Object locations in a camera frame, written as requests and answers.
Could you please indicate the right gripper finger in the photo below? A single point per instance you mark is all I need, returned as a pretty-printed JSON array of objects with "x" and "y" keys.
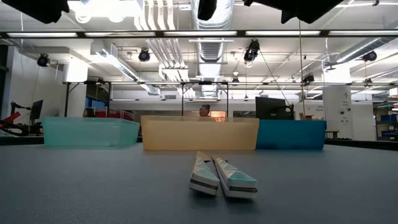
[{"x": 206, "y": 9}]

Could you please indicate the background black robot arm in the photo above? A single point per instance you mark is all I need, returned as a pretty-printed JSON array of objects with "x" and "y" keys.
[{"x": 15, "y": 124}]

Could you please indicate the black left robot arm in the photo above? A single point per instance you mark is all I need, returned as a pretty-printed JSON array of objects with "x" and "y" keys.
[{"x": 37, "y": 9}]

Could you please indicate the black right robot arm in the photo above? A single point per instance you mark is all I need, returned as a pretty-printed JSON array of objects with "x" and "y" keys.
[{"x": 304, "y": 9}]

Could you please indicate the white ceiling pipes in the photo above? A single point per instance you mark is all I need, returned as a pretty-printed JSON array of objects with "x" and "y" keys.
[{"x": 168, "y": 56}]

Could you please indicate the black ceiling-mounted device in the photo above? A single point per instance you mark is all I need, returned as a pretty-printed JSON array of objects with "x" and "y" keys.
[
  {"x": 144, "y": 55},
  {"x": 251, "y": 51},
  {"x": 370, "y": 56},
  {"x": 43, "y": 60}
]

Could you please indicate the person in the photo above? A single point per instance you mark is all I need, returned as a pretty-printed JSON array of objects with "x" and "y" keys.
[
  {"x": 204, "y": 110},
  {"x": 88, "y": 112}
]

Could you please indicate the black flat monitor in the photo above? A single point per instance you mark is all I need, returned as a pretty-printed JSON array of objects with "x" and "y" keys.
[{"x": 272, "y": 108}]

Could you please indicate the orange plastic bin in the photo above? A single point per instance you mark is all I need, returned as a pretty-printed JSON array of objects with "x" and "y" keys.
[{"x": 199, "y": 135}]

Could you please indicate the red crates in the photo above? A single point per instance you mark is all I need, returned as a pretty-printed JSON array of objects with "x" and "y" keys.
[{"x": 115, "y": 113}]

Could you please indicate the blue plastic bin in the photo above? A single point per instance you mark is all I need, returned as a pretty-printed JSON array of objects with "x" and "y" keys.
[{"x": 290, "y": 135}]

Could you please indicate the white column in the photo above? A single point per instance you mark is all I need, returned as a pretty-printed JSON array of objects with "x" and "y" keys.
[{"x": 337, "y": 109}]

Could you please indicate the teal plastic bin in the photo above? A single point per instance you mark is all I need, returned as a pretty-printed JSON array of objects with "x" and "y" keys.
[{"x": 90, "y": 132}]

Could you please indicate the small dark monitor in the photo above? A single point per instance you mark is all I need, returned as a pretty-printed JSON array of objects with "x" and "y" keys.
[{"x": 36, "y": 110}]

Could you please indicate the blue-grey table mat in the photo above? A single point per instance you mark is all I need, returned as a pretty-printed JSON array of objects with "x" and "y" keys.
[{"x": 93, "y": 186}]

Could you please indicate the silver ventilation duct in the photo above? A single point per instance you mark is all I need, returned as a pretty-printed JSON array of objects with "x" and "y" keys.
[{"x": 211, "y": 49}]

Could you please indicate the black aluminium table frame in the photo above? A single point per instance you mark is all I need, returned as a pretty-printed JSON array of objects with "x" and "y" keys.
[{"x": 161, "y": 34}]

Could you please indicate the background black frame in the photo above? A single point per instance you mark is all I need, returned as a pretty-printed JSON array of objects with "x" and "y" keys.
[{"x": 182, "y": 99}]

